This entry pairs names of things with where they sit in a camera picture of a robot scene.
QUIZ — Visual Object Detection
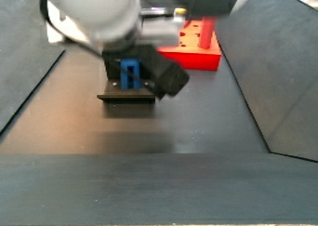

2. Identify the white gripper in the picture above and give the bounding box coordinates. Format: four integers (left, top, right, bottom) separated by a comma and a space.
137, 7, 185, 47

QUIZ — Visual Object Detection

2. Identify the blue two-pronged square-circle object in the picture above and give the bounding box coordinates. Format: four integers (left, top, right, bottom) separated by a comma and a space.
120, 59, 140, 90

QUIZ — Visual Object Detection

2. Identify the red fixture block with holes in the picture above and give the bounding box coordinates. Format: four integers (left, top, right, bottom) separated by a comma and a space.
157, 19, 220, 71

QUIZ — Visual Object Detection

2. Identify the yellow cylinder peg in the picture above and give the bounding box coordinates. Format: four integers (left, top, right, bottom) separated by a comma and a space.
173, 7, 185, 15

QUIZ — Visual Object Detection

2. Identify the tall red hexagonal peg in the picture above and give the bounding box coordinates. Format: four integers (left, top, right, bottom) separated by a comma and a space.
199, 17, 215, 49

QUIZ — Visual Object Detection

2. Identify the black curved holder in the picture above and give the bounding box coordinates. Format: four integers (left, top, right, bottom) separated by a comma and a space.
97, 58, 155, 103

